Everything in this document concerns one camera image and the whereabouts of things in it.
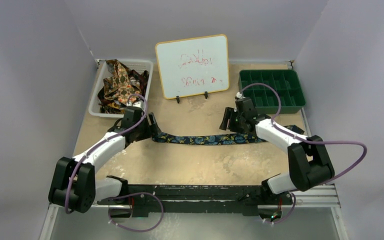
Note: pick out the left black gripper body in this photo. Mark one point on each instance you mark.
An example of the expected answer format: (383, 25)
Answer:
(144, 132)

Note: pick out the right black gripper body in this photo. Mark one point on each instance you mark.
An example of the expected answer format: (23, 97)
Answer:
(230, 117)

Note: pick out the blue floral necktie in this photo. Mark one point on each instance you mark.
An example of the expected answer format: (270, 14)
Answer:
(238, 136)

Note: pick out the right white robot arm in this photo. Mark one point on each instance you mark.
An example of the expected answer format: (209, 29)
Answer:
(309, 163)

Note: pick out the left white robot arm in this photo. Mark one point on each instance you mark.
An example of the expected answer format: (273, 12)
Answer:
(74, 185)

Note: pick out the orange patterned necktie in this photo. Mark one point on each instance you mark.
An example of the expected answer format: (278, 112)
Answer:
(123, 83)

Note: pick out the dark brown necktie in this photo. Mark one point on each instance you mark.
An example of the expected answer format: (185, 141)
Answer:
(131, 99)

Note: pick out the white plastic basket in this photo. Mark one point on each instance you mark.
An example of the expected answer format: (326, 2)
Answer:
(140, 65)

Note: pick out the green compartment tray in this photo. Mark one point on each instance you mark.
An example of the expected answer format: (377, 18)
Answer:
(285, 82)

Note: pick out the small whiteboard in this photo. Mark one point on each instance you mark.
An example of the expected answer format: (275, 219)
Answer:
(193, 66)

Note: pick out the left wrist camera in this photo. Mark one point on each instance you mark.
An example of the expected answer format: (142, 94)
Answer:
(138, 104)

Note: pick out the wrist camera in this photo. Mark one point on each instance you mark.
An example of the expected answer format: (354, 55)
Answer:
(138, 104)
(239, 96)

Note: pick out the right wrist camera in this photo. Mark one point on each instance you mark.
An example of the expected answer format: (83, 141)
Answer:
(239, 96)

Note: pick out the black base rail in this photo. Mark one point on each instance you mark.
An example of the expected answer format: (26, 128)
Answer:
(245, 211)

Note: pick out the aluminium frame rail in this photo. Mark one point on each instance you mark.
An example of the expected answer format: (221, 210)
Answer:
(314, 198)

